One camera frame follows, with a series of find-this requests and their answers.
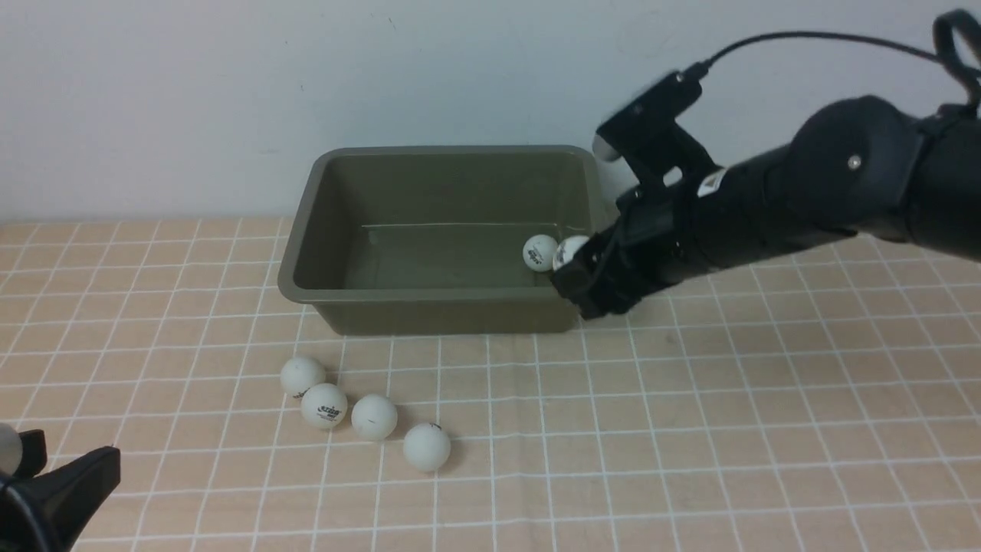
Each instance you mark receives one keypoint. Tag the white ball with logo centre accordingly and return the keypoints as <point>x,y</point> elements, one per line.
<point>566,250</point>

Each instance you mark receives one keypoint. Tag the orange checkered tablecloth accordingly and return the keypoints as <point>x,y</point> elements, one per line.
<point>828,402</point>

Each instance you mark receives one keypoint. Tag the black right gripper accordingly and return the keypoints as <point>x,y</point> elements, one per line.
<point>657,241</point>

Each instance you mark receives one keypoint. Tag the white ball with logo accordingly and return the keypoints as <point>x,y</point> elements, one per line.
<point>324,406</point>
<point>566,250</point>

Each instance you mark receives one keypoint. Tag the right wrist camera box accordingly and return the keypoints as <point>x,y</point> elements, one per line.
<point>646,135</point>

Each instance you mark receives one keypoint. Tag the olive green plastic bin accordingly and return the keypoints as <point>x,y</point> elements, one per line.
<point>429,240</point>

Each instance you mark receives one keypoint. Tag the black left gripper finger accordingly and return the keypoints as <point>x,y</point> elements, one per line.
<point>48,512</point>
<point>23,453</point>

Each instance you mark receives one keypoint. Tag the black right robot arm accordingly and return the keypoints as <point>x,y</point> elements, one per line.
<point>858,166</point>

